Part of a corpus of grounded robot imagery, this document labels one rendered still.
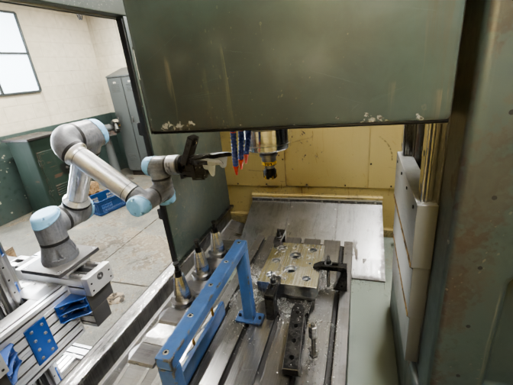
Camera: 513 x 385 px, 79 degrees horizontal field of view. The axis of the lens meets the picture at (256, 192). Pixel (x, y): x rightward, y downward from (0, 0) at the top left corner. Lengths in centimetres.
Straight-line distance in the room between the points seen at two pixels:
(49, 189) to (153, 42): 470
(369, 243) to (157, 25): 161
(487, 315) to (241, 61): 75
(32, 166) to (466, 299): 516
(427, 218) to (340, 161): 129
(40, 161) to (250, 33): 476
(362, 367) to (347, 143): 123
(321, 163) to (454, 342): 143
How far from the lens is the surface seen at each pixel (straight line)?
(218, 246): 98
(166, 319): 83
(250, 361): 111
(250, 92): 69
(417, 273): 93
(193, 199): 189
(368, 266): 189
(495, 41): 66
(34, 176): 540
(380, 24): 65
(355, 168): 209
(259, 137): 96
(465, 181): 70
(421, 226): 85
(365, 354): 151
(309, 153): 208
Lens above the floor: 175
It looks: 22 degrees down
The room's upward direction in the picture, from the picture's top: 6 degrees counter-clockwise
